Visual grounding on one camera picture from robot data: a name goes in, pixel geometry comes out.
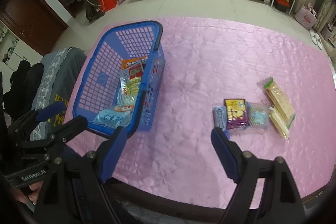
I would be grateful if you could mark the red bag on floor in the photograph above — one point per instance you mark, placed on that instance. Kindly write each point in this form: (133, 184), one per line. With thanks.
(106, 5)

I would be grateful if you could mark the grey chair cover with crown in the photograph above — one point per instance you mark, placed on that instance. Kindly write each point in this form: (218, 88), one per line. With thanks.
(61, 70)

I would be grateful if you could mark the white slippers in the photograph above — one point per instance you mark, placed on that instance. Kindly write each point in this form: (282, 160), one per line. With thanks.
(316, 39)

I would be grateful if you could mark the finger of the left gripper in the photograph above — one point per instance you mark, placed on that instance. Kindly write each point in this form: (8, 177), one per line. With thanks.
(30, 120)
(69, 130)

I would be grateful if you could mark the orange snack bar packet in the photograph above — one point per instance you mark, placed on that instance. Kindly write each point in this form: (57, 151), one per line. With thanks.
(128, 62)

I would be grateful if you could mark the clear blue biscuit packet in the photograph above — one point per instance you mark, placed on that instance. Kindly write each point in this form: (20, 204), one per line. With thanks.
(258, 115)

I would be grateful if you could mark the light blue cat snack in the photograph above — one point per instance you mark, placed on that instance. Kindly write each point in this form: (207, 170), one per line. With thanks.
(115, 116)

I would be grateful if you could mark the left hand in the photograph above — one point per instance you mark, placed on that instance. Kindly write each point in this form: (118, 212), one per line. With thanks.
(32, 196)

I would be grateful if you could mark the pink quilted tablecloth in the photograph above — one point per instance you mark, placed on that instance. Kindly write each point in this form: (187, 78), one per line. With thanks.
(207, 61)

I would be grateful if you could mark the purple yellow chip packet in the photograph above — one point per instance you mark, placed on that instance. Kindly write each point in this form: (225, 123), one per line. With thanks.
(236, 113)

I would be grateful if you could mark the blue plastic basket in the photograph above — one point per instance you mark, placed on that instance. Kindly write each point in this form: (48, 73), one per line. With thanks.
(101, 82)

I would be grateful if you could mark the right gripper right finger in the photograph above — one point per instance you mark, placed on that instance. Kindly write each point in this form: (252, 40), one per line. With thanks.
(265, 189)

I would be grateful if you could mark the pink white shopping bag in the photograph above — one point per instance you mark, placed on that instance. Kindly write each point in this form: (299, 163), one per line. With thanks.
(306, 16)

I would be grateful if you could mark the blue wafer stick packet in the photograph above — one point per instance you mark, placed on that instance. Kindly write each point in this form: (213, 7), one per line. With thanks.
(220, 119)

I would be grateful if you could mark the brown wooden door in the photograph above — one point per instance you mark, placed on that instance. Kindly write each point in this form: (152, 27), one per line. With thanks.
(34, 22)

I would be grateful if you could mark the black bag on floor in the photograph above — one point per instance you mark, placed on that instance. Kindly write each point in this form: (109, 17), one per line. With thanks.
(92, 10)

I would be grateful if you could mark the light blue cracker packet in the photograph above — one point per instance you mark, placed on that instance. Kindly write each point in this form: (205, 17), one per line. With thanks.
(126, 100)

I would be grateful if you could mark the small cracker pack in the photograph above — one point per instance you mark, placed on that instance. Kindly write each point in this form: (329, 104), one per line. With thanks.
(278, 123)

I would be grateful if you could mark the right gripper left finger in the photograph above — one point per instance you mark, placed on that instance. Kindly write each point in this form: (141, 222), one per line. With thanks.
(73, 190)

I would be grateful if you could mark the large cracker pack green ends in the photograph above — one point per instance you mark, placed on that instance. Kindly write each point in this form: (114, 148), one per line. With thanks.
(279, 99)

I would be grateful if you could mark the red white snack packet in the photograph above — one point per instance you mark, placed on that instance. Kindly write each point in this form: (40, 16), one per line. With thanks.
(130, 78)

